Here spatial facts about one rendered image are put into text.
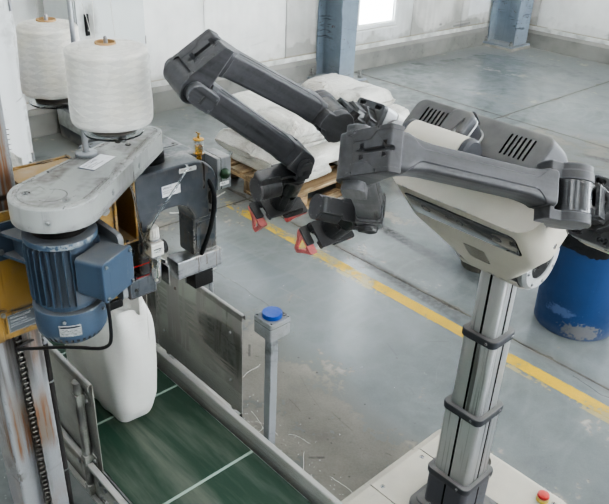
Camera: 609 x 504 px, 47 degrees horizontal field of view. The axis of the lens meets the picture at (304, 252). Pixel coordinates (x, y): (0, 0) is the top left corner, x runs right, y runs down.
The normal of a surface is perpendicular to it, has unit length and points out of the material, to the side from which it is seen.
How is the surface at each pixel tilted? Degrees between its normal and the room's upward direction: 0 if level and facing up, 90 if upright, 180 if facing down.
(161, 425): 0
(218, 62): 106
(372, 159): 63
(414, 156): 58
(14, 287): 90
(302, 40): 90
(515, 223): 40
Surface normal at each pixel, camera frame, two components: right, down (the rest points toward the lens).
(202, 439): 0.04, -0.87
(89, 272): -0.40, 0.43
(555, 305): -0.78, 0.32
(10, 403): 0.68, 0.38
